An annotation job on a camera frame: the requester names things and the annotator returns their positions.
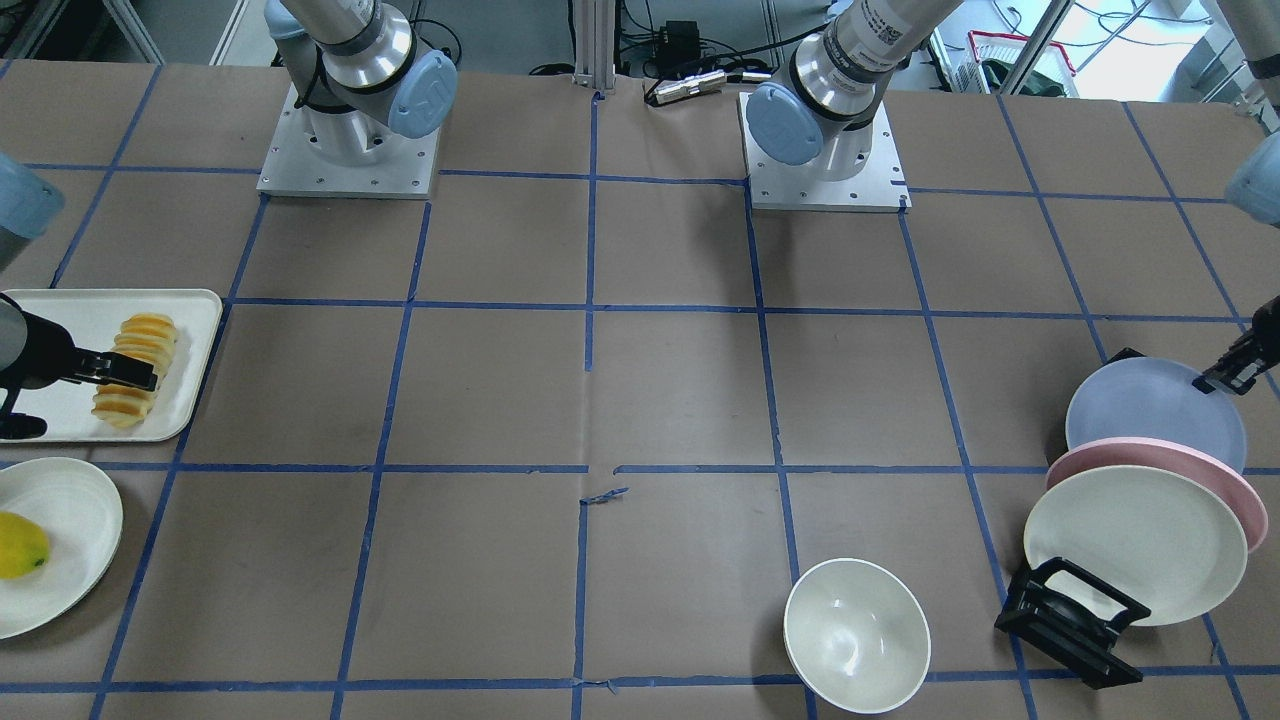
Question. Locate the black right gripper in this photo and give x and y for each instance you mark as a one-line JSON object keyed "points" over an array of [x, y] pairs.
{"points": [[44, 351]]}

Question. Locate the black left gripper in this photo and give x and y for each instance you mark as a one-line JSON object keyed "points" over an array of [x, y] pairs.
{"points": [[1266, 338]]}

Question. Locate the yellow striped bread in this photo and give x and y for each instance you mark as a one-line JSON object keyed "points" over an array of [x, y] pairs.
{"points": [[149, 342]]}

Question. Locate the blue plate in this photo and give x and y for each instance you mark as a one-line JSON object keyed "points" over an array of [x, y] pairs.
{"points": [[1153, 397]]}

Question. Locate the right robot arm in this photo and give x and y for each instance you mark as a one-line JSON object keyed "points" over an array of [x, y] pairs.
{"points": [[363, 56]]}

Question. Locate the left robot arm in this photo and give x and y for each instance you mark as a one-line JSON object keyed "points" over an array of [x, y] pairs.
{"points": [[836, 77]]}

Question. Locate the pink plate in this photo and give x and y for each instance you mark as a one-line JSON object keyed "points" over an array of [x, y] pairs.
{"points": [[1216, 476]]}

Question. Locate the cream plate with lemon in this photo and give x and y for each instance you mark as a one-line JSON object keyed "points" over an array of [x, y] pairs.
{"points": [[80, 511]]}

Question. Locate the black plate rack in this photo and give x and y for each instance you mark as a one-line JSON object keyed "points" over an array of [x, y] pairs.
{"points": [[1064, 629]]}

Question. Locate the white rectangular tray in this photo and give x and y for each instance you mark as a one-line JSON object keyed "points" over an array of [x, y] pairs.
{"points": [[92, 318]]}

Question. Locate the yellow lemon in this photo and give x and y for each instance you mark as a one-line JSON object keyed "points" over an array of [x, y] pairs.
{"points": [[25, 546]]}

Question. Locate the white ceramic bowl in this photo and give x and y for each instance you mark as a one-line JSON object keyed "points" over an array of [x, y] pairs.
{"points": [[857, 636]]}

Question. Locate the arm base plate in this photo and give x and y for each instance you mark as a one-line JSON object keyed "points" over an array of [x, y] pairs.
{"points": [[860, 171], [315, 155]]}

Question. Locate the aluminium frame post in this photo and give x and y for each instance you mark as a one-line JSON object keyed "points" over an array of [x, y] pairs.
{"points": [[594, 26]]}

